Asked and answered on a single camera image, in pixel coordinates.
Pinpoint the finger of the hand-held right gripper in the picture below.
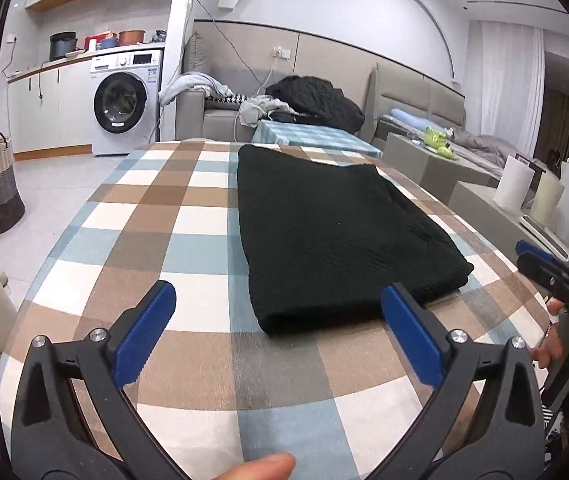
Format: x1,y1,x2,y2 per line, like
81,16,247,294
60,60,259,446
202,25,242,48
517,252,569,307
516,240,569,273

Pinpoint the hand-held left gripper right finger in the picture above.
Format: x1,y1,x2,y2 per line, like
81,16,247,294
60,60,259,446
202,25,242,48
367,281,545,480

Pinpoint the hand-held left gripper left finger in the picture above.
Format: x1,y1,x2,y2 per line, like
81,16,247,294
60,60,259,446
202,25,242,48
12,280,178,480

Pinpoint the black t-shirt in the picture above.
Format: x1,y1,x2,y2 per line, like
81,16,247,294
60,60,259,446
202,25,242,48
237,144,475,336

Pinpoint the person's right hand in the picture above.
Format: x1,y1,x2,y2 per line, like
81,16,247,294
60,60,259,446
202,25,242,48
532,299,569,391

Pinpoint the person's left hand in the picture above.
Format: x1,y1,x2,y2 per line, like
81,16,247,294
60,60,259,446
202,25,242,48
222,452,296,480

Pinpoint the white flat device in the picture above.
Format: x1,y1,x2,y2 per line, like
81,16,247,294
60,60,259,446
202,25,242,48
519,215,569,256

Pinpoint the cream paper towel roll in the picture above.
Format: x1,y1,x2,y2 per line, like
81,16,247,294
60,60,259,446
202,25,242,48
529,172,565,228

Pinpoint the grey low ledge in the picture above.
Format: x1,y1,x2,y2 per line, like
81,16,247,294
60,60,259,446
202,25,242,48
447,180,569,281

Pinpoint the white paper towel roll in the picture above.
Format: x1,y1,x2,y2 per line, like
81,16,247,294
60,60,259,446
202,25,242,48
493,155,537,211

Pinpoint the checked tablecloth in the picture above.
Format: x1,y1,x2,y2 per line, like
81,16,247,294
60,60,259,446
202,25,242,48
0,140,553,480

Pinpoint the grey duvet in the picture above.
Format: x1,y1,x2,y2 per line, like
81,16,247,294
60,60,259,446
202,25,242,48
445,130,520,171

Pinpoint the grey bedside cabinet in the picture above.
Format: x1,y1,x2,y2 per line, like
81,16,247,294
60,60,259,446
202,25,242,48
382,132,500,206

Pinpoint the brown curtain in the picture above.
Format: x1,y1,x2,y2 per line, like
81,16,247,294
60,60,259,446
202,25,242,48
545,87,569,161

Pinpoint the lime green toy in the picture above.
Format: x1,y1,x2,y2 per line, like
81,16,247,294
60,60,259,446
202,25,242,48
423,126,458,158

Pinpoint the white curtain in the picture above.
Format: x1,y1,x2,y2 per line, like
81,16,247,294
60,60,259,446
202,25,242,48
479,20,548,153

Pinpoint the blue pillow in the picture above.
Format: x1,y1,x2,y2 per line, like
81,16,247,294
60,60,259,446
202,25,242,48
389,107,438,133

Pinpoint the beige padded headboard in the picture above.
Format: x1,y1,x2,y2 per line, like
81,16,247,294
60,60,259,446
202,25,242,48
367,67,467,143

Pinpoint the grey sofa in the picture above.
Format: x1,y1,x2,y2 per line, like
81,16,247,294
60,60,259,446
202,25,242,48
174,62,275,143

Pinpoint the teal checked table cover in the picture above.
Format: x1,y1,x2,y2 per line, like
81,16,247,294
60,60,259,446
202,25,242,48
252,120,383,161

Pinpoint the white washing machine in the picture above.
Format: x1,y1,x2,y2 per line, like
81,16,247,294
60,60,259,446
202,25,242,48
89,49,164,157

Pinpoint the white base cabinet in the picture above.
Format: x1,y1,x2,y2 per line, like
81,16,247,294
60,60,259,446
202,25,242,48
7,60,96,161

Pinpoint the houndstooth pillow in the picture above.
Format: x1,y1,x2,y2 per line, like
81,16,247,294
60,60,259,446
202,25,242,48
204,91,250,111

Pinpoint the pale grey garment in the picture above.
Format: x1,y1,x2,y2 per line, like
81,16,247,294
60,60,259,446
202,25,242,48
237,96,298,128

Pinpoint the black flat case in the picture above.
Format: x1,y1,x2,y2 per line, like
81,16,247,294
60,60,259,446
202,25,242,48
269,110,315,124

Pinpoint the light grey blanket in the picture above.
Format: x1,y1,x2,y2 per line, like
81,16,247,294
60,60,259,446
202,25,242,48
158,72,235,106

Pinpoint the black quilted jacket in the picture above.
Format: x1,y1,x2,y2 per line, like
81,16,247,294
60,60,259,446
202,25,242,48
264,75,366,131

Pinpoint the grey cushion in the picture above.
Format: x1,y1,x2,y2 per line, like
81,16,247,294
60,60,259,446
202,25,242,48
184,32,212,73

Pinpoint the red container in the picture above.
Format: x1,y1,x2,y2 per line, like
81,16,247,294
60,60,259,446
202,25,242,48
84,34,115,52

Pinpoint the black cooking pot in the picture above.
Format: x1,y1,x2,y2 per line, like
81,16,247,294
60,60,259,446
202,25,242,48
48,31,79,61

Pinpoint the white charging cable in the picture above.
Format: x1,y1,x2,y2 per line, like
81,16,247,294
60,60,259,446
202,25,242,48
234,57,281,141

